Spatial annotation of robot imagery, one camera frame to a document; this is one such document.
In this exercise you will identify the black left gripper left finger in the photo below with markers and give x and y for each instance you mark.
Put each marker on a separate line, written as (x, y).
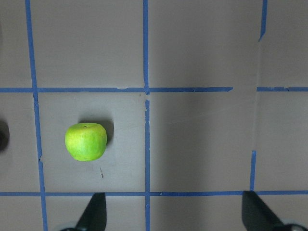
(94, 217)

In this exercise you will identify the green apple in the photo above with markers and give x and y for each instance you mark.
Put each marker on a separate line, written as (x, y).
(86, 141)

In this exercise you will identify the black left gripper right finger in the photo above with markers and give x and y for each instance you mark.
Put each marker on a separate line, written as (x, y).
(257, 216)

